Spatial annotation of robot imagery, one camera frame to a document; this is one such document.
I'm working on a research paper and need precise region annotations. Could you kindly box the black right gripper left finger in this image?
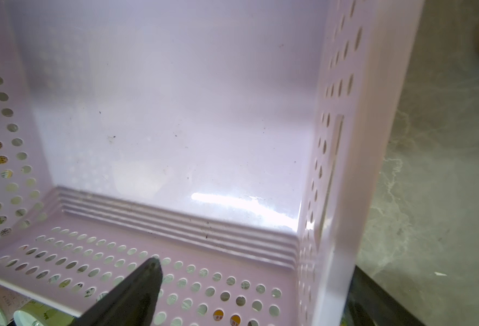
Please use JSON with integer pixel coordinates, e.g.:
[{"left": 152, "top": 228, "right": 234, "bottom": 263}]
[{"left": 72, "top": 258, "right": 163, "bottom": 326}]

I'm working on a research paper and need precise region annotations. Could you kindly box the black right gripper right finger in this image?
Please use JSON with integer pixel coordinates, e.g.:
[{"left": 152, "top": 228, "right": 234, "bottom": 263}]
[{"left": 347, "top": 266, "right": 425, "bottom": 326}]

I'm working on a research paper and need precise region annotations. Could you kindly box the purple perforated plastic basket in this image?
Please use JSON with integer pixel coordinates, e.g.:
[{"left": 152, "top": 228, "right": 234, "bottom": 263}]
[{"left": 0, "top": 1, "right": 424, "bottom": 325}]

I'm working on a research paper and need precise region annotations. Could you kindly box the white-lid can front middle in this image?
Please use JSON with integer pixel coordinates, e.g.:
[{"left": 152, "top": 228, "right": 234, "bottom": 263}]
[{"left": 13, "top": 300, "right": 76, "bottom": 326}]

